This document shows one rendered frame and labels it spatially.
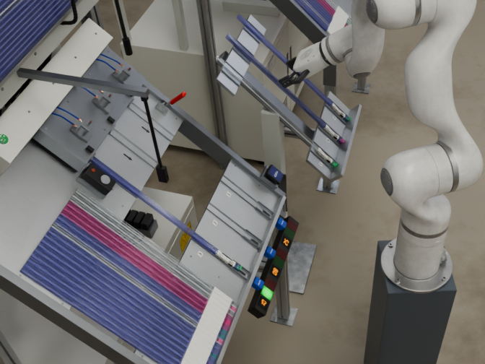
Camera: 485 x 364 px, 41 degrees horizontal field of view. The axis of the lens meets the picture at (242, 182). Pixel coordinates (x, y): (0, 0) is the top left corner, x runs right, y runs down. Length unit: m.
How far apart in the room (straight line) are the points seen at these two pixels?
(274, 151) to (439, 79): 0.86
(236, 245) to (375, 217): 1.18
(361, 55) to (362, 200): 1.28
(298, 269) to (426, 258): 1.02
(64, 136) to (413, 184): 0.81
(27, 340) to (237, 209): 0.68
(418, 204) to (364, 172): 1.52
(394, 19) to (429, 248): 0.61
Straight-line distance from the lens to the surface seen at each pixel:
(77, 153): 1.57
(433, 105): 1.45
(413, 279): 1.78
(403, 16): 1.38
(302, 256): 2.69
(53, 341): 1.89
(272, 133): 2.11
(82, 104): 1.64
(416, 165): 1.48
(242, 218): 1.82
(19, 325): 1.96
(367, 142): 3.18
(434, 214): 1.60
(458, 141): 1.51
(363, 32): 1.71
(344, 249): 2.73
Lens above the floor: 2.15
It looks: 46 degrees down
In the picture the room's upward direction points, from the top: 6 degrees counter-clockwise
